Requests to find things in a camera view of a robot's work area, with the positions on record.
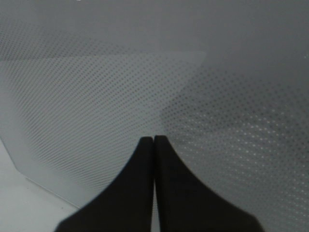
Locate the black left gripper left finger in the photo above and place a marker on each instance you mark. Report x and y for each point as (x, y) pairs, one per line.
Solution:
(126, 204)

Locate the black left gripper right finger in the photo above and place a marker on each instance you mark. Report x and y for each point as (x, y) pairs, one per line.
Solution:
(185, 204)

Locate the white microwave door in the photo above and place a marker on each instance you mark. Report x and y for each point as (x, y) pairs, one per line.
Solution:
(226, 81)

